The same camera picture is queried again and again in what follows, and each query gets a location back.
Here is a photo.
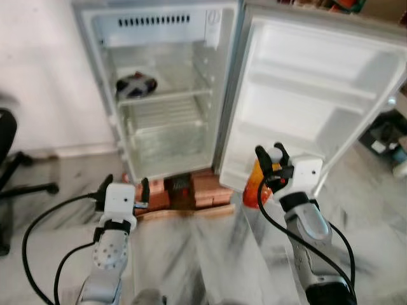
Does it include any black office chair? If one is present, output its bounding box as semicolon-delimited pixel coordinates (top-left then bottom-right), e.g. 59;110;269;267
0;108;60;256

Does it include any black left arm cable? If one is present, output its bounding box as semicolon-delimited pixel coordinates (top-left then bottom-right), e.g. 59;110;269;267
21;191;106;305

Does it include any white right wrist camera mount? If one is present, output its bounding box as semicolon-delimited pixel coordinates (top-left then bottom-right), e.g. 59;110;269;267
289;157;324;199

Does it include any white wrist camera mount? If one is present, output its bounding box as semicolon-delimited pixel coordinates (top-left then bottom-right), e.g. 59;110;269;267
104;183;138;223
289;157;324;199

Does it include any black device with white labels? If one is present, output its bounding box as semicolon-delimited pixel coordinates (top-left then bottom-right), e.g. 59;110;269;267
359;111;407;167

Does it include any white fridge door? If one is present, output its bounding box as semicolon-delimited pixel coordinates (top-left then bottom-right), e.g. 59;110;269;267
218;0;407;196

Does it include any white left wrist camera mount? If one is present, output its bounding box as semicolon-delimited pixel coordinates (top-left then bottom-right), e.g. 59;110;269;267
104;183;138;223

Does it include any orange drink bottle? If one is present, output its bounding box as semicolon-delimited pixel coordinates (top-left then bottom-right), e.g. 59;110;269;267
242;145;285;210

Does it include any glass fridge shelf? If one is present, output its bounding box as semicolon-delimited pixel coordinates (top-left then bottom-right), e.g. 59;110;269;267
116;88;214;106

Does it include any brick and wood fridge base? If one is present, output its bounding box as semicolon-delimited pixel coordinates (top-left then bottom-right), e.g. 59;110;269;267
124;168;235;217

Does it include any dark food package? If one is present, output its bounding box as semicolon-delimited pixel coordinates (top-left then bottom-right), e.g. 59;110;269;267
115;71;158;100

